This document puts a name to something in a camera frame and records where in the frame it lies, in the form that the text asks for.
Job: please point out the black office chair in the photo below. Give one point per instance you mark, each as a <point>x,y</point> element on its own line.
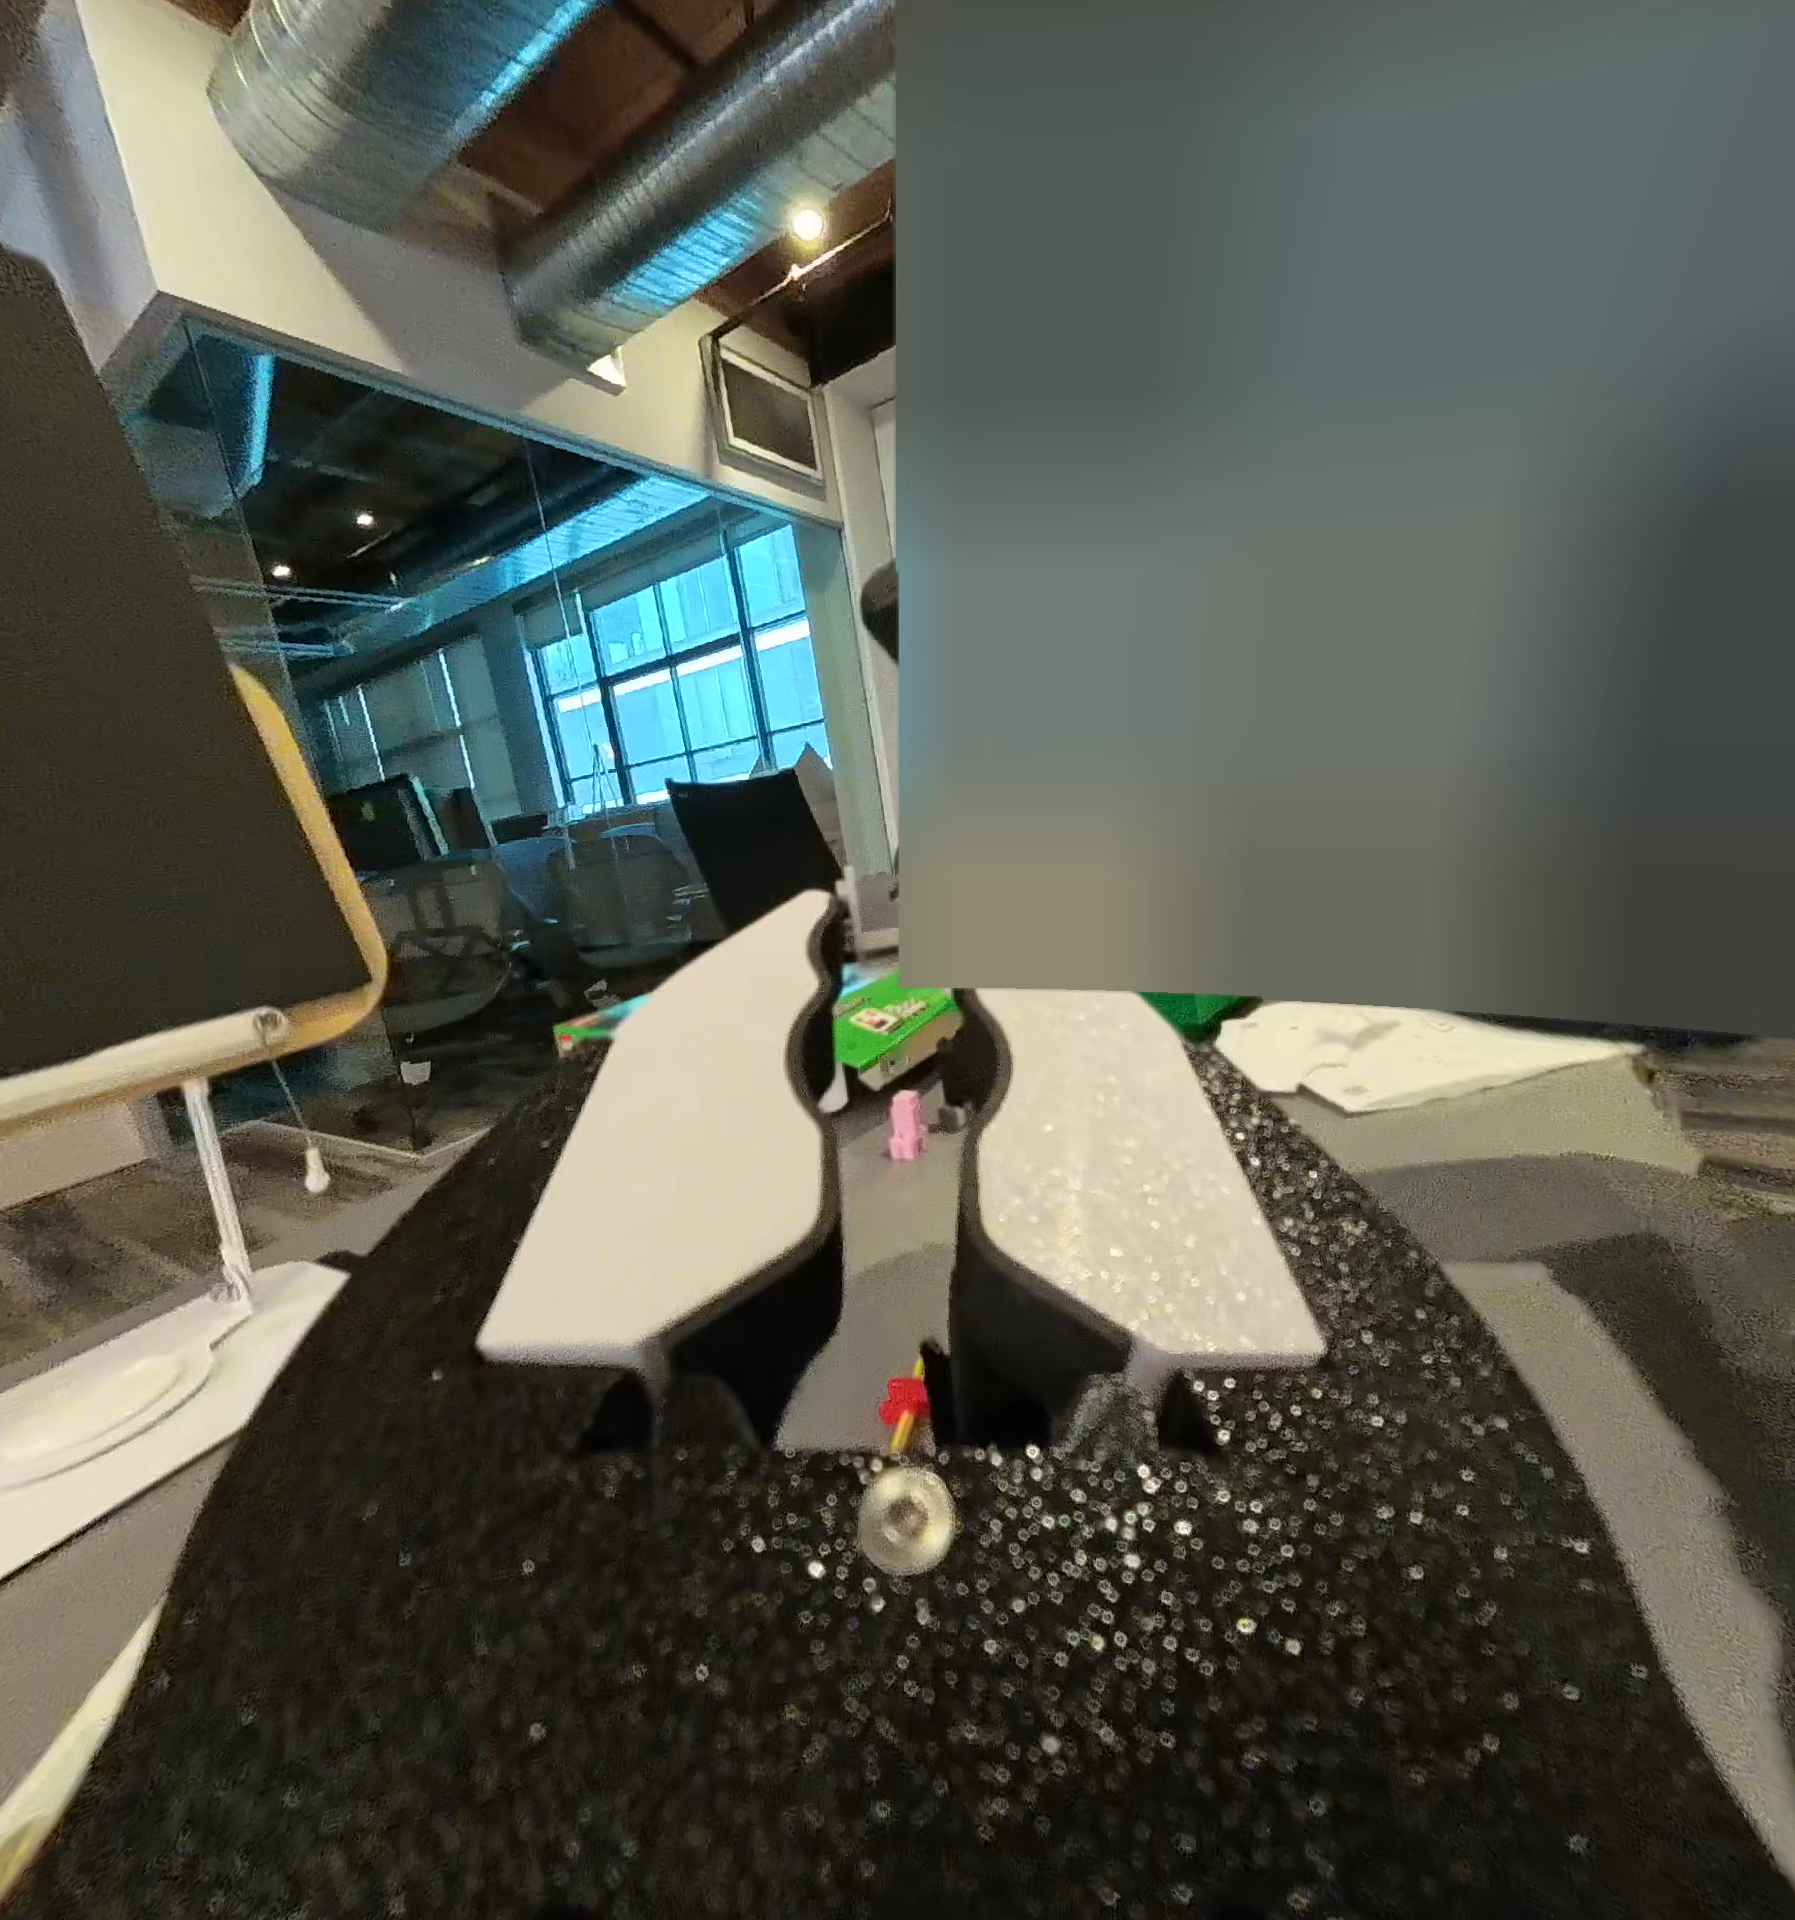
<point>751,854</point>

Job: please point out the pink toy brick pig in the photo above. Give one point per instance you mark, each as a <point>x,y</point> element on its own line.
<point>904,1120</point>

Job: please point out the green plastic piece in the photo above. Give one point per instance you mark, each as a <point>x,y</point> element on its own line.
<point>1200,1011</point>

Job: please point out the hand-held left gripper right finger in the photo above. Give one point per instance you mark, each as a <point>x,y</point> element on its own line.
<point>1140,1189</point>

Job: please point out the slim silver ceiling duct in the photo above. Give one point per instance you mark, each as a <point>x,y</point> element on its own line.
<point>692,197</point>

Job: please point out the glass partition wall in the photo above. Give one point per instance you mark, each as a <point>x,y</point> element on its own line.
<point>432,630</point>

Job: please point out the wall air vent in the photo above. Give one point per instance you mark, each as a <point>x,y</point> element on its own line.
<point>764,412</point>

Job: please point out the white crumpled paper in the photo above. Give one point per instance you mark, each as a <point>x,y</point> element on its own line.
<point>1422,1054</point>

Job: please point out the pale green instruction booklet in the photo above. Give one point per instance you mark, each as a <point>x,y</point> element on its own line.
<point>15,1816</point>

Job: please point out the white tablet stand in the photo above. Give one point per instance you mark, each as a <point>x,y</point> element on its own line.
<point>101,1411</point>

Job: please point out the large grid window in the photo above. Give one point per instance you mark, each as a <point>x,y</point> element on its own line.
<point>692,676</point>

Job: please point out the grey mesh office chair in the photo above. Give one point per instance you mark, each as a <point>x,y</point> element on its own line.
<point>440,949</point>
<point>618,903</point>

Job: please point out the green toy box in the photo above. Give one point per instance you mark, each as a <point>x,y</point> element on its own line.
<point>880,1033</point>

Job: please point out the large silver ceiling duct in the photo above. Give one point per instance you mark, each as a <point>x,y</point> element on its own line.
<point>368,107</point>

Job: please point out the dark tablet with gold edge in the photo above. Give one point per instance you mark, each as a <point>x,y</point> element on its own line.
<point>101,676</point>

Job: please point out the red and yellow brick axle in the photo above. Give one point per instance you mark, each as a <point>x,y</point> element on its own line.
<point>900,1399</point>

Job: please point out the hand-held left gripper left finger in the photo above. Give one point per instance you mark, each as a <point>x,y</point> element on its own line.
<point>671,1139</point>

